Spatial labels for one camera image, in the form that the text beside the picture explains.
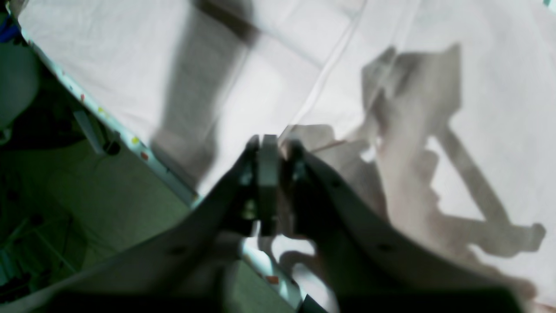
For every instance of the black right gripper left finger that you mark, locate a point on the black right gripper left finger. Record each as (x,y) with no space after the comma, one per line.
(186,269)

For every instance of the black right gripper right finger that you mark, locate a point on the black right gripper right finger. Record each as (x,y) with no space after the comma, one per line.
(370,266)

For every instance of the pink T-shirt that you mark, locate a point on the pink T-shirt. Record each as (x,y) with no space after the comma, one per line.
(439,113)

